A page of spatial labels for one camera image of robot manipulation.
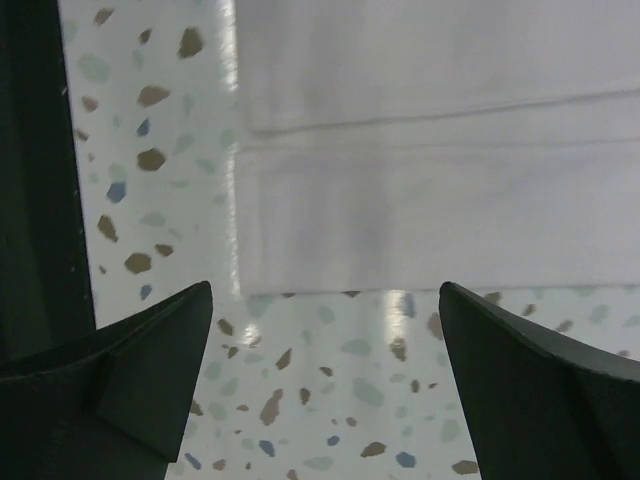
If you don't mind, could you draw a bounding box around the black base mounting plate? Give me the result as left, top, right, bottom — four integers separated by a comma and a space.
1, 1, 96, 361

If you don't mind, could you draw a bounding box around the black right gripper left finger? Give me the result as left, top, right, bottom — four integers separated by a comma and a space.
1, 281, 213, 480

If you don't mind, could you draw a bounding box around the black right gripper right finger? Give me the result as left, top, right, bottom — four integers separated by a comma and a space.
439, 282, 639, 480

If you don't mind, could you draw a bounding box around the white t shirt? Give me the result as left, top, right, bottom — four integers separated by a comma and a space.
234, 1, 639, 295

